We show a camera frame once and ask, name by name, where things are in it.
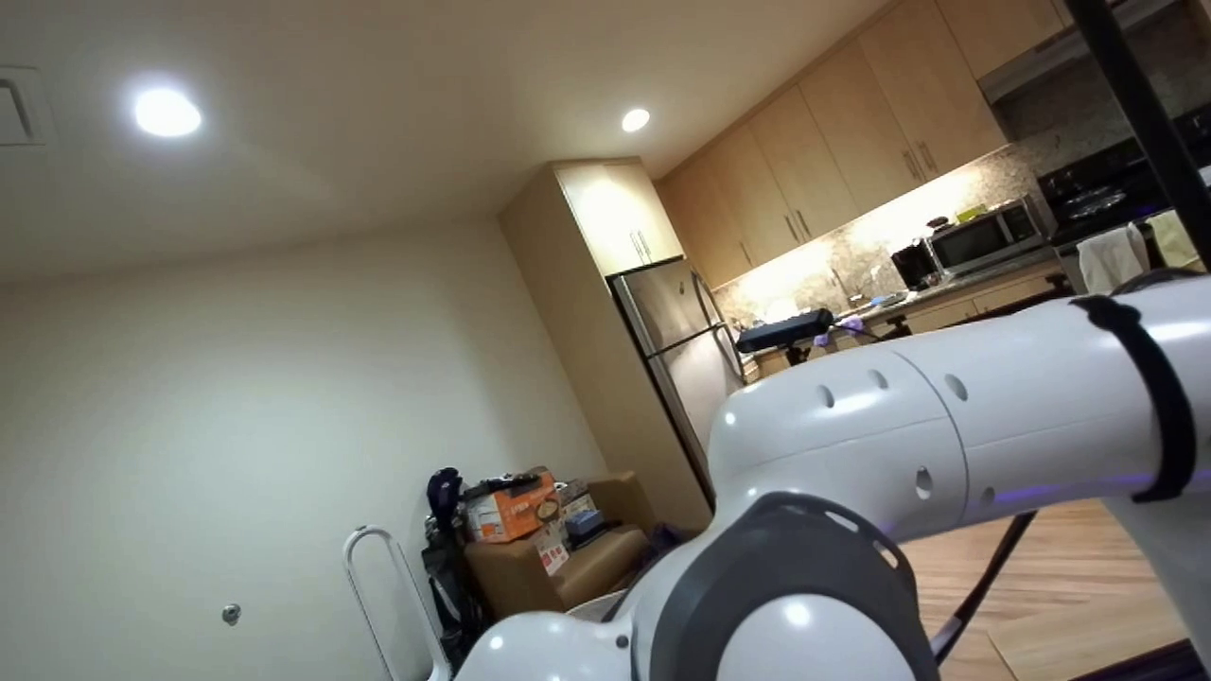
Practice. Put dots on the pale yellow hanging towel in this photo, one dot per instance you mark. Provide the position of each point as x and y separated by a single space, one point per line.
1174 240

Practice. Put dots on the stainless steel refrigerator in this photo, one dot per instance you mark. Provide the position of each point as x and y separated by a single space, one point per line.
664 307

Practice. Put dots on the kitchen range hood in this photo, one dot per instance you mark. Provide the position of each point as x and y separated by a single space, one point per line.
1045 57

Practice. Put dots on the black kitchen stove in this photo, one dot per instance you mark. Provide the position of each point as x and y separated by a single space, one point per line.
1093 185

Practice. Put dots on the black exterior camera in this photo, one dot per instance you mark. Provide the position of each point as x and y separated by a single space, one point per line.
780 331

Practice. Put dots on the dark purple flat object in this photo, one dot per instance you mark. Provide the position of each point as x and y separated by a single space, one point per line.
1169 664

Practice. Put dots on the large brown cardboard box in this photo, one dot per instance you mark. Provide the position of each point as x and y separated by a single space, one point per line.
570 574

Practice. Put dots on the tall light wood cabinet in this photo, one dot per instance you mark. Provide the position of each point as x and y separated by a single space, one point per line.
612 210

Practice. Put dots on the black coffee maker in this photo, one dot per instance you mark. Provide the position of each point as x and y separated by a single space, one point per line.
915 268

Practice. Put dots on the large round ceiling light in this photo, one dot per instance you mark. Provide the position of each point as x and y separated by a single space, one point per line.
168 110

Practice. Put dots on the thick black diagonal pole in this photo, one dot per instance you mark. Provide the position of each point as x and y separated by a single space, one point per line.
1141 106

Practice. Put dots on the thin black rod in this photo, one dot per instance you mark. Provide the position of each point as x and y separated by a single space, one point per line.
985 587

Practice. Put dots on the white bladeless loop fan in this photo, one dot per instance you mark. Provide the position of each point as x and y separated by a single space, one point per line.
374 591

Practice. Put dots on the silver microwave oven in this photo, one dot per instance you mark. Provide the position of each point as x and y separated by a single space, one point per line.
990 236

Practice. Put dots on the small round ceiling light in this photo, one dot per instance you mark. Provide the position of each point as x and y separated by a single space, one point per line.
633 118

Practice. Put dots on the white hanging towel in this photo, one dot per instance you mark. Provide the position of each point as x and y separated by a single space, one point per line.
1113 257

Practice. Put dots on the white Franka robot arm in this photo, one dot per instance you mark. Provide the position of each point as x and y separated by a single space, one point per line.
958 428

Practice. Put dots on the black bag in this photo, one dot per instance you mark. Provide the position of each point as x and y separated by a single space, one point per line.
448 569

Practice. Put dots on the light wood upper cabinets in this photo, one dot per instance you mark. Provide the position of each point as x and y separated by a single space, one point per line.
833 127

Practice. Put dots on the blue white small box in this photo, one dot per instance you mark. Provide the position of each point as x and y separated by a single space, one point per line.
583 515

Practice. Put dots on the orange product box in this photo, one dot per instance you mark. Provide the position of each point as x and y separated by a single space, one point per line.
512 510

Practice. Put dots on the small dark wall fixture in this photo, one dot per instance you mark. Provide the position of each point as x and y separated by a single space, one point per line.
233 615

